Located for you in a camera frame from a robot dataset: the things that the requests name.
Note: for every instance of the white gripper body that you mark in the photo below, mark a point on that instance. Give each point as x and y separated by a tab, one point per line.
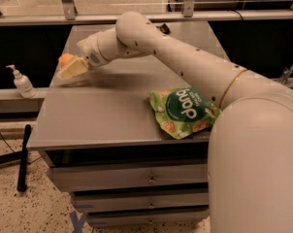
89	51

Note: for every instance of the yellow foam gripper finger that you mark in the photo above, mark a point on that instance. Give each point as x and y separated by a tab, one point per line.
75	67

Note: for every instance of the orange fruit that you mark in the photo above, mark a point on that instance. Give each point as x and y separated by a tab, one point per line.
64	59

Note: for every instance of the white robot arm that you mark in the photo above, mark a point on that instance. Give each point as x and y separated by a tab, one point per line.
250	159

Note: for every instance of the white pump bottle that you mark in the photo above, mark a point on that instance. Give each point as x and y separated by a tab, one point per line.
22	83

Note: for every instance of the grey drawer cabinet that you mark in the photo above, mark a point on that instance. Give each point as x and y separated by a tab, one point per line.
99	136

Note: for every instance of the black ridged remote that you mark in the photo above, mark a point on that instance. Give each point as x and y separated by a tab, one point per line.
164	28

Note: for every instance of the black stand leg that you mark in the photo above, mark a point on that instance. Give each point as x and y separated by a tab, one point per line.
22	157

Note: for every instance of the green snack bag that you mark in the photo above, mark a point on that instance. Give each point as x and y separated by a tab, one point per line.
180	112

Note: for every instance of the blue tape cross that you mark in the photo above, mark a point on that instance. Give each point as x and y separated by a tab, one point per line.
77	222

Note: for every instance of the metal window rail frame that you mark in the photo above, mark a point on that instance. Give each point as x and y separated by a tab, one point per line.
48	12

